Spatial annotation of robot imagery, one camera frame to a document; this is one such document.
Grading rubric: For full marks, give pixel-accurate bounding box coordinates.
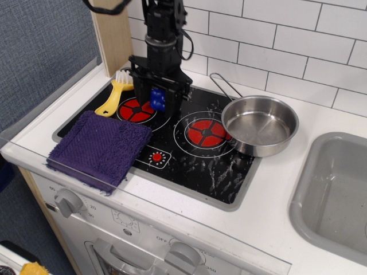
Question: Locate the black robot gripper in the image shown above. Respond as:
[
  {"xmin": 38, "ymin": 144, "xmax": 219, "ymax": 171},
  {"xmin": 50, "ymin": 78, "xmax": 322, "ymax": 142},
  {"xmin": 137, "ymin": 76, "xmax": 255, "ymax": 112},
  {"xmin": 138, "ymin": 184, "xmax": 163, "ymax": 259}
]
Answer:
[{"xmin": 128, "ymin": 45, "xmax": 192, "ymax": 116}]

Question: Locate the blue bumpy toy block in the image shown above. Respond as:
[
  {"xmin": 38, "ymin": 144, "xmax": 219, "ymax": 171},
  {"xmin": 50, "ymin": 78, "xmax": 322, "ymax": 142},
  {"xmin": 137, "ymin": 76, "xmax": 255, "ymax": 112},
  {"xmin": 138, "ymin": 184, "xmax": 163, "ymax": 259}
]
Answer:
[{"xmin": 150, "ymin": 88, "xmax": 166, "ymax": 112}]

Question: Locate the small steel pan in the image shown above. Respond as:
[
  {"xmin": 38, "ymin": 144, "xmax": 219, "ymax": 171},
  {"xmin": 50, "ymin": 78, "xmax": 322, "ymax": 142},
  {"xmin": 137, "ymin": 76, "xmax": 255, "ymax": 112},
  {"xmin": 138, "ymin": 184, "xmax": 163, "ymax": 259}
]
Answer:
[{"xmin": 209, "ymin": 72, "xmax": 299, "ymax": 158}]

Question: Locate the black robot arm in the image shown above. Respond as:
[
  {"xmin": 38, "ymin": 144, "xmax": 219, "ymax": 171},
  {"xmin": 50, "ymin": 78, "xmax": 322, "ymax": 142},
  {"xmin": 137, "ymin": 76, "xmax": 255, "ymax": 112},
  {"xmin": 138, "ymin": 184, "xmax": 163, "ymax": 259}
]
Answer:
[{"xmin": 129, "ymin": 1, "xmax": 192, "ymax": 117}]

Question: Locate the yellow dish brush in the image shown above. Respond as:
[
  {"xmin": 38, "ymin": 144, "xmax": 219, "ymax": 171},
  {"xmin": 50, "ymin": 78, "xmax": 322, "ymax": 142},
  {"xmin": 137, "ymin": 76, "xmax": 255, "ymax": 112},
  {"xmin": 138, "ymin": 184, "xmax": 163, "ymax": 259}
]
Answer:
[{"xmin": 95, "ymin": 70, "xmax": 134, "ymax": 117}]

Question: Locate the purple folded towel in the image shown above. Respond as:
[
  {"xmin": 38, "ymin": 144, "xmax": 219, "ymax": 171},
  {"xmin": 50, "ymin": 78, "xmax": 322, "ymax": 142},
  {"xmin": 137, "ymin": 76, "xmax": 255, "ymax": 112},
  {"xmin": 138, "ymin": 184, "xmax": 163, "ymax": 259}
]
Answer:
[{"xmin": 47, "ymin": 111, "xmax": 152, "ymax": 194}]

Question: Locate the grey left oven knob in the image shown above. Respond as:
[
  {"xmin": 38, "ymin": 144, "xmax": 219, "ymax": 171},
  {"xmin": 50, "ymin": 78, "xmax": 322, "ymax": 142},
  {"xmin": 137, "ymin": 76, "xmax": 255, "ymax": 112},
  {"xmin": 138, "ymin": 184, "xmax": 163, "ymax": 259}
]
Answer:
[{"xmin": 54, "ymin": 188, "xmax": 83, "ymax": 218}]

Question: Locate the grey oven knob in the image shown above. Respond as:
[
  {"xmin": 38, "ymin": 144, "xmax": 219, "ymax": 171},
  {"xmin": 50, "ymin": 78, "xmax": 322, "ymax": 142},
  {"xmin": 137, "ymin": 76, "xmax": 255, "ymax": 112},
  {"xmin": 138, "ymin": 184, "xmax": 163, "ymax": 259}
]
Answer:
[
  {"xmin": 54, "ymin": 188, "xmax": 83, "ymax": 218},
  {"xmin": 164, "ymin": 242, "xmax": 201, "ymax": 274}
]

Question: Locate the grey right oven knob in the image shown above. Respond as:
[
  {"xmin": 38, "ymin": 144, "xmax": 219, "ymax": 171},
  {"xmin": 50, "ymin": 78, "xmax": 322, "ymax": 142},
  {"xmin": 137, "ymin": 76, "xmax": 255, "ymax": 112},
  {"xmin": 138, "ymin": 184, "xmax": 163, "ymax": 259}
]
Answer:
[{"xmin": 164, "ymin": 242, "xmax": 201, "ymax": 274}]

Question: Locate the grey sink basin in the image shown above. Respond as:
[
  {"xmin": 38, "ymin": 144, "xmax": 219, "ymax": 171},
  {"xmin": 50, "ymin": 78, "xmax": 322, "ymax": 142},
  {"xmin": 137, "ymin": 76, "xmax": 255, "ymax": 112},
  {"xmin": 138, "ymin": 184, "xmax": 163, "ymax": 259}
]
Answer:
[{"xmin": 290, "ymin": 132, "xmax": 366, "ymax": 265}]

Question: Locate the yellow cloth scrap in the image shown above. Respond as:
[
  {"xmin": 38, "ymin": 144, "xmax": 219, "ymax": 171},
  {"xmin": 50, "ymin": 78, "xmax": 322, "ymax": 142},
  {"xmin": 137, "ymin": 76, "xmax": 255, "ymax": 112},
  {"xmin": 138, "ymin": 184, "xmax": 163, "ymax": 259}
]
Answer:
[{"xmin": 19, "ymin": 262, "xmax": 50, "ymax": 275}]

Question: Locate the wooden upright post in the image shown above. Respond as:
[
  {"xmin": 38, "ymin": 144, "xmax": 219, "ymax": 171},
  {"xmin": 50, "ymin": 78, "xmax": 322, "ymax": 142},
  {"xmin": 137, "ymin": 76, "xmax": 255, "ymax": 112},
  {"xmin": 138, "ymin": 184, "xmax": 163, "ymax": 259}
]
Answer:
[{"xmin": 91, "ymin": 9, "xmax": 133, "ymax": 77}]

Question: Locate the grey oven door handle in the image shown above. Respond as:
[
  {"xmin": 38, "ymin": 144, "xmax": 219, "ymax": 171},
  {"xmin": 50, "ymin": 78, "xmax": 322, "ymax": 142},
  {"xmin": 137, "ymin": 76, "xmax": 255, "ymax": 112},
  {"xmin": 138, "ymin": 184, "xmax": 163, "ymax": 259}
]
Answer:
[{"xmin": 93, "ymin": 239, "xmax": 161, "ymax": 274}]

